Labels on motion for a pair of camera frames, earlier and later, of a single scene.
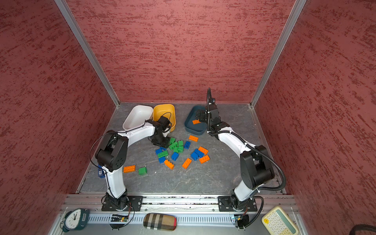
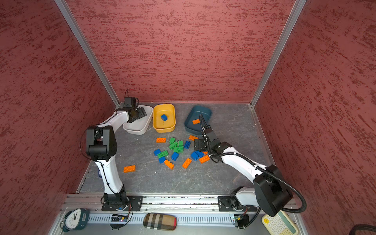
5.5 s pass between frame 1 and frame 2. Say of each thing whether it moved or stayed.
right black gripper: moved
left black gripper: moved
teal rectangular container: stayed
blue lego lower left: stayed
